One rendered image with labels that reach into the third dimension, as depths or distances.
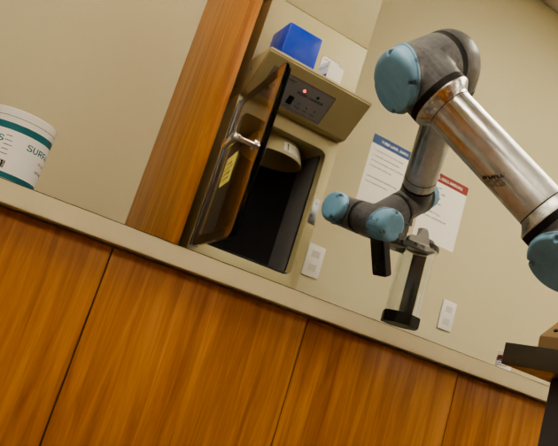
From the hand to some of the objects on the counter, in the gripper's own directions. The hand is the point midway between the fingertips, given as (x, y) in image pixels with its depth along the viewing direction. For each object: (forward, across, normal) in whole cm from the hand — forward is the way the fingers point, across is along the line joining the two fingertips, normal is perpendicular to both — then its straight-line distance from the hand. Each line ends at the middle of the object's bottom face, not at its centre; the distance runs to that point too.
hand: (416, 252), depth 171 cm
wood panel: (-56, +44, +19) cm, 74 cm away
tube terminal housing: (-35, +35, +20) cm, 54 cm away
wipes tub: (-100, +25, +16) cm, 104 cm away
